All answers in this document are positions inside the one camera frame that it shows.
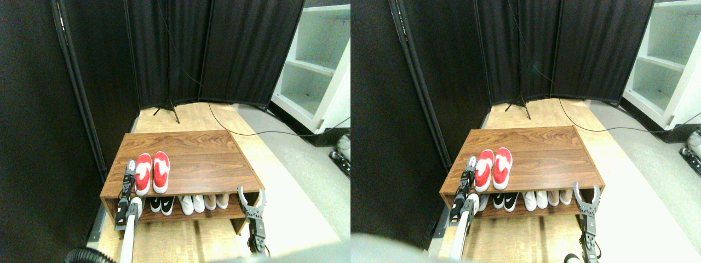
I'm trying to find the grey machine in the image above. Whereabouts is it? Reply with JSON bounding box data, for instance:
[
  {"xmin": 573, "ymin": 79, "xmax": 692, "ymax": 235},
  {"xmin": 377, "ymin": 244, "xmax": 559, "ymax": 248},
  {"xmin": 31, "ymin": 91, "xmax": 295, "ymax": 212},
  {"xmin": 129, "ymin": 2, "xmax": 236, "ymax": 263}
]
[
  {"xmin": 679, "ymin": 130, "xmax": 701, "ymax": 177},
  {"xmin": 329, "ymin": 133, "xmax": 351, "ymax": 179}
]

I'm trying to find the grey curtain foot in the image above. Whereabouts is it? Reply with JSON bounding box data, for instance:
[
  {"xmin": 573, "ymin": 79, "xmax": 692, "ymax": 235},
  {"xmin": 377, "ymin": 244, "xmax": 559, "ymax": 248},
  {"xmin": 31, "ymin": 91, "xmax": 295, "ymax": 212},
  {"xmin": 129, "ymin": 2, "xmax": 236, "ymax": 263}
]
[
  {"xmin": 87, "ymin": 205, "xmax": 108, "ymax": 244},
  {"xmin": 429, "ymin": 214, "xmax": 449, "ymax": 250}
]

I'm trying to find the black curtain pole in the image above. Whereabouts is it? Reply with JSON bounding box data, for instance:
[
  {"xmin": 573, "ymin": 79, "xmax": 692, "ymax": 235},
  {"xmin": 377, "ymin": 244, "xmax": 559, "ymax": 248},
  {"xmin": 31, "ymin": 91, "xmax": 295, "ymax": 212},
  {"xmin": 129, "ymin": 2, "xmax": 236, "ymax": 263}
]
[
  {"xmin": 51, "ymin": 0, "xmax": 107, "ymax": 184},
  {"xmin": 388, "ymin": 0, "xmax": 447, "ymax": 179}
]

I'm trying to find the brown shoe rack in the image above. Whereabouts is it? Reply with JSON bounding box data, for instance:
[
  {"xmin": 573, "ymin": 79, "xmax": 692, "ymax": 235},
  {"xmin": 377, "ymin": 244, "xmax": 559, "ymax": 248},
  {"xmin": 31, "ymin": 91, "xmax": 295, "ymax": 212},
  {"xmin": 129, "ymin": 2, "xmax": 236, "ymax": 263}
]
[
  {"xmin": 440, "ymin": 126, "xmax": 605, "ymax": 237},
  {"xmin": 100, "ymin": 130, "xmax": 265, "ymax": 236}
]

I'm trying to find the white shelf unit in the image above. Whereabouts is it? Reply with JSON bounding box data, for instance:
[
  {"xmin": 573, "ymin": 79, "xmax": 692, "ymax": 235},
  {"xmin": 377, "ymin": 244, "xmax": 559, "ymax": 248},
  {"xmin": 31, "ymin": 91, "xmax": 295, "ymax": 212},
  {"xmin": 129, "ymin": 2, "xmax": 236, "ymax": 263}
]
[
  {"xmin": 271, "ymin": 5, "xmax": 351, "ymax": 135},
  {"xmin": 623, "ymin": 0, "xmax": 701, "ymax": 130}
]

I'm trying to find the red shoe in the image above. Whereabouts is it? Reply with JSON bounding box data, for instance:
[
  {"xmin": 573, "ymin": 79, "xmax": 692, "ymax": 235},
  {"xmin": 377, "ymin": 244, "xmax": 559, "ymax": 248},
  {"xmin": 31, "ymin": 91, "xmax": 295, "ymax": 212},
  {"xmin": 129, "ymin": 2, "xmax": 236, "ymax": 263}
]
[
  {"xmin": 152, "ymin": 151, "xmax": 170, "ymax": 194},
  {"xmin": 474, "ymin": 149, "xmax": 495, "ymax": 192},
  {"xmin": 493, "ymin": 147, "xmax": 513, "ymax": 191},
  {"xmin": 134, "ymin": 153, "xmax": 153, "ymax": 196}
]

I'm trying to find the black stand foot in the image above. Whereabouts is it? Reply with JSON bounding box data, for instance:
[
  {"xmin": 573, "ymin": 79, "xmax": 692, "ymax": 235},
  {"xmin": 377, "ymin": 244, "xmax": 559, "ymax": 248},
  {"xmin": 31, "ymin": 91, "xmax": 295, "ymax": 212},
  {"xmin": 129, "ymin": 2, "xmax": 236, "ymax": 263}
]
[
  {"xmin": 504, "ymin": 98, "xmax": 531, "ymax": 121},
  {"xmin": 153, "ymin": 100, "xmax": 180, "ymax": 124}
]

